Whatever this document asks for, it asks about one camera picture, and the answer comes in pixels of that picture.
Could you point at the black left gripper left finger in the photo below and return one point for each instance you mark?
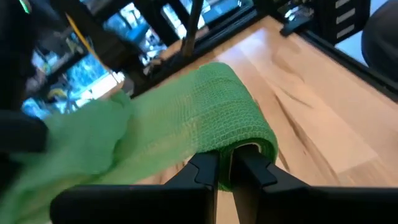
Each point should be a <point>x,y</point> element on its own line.
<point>140,205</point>

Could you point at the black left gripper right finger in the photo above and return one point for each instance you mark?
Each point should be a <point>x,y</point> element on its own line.
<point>311,208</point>

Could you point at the black Netgear network switch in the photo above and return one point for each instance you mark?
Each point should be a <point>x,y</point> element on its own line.
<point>345,18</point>

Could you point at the green elastic bandage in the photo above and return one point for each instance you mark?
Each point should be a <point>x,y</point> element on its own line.
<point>217,109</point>

